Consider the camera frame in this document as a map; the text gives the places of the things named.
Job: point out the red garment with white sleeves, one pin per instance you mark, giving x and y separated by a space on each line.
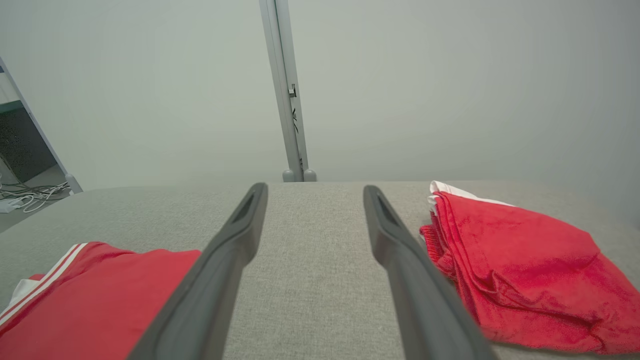
100 310

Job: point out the dark panel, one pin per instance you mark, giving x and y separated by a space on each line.
20 145

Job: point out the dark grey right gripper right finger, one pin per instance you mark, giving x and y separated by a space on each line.
425 305

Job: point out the grey metal partition post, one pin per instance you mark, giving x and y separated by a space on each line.
287 100

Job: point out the folded red garment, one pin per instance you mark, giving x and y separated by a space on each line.
525 265

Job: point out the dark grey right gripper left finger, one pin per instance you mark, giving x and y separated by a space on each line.
210 290

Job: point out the grey metal frame leg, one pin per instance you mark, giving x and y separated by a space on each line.
74 184

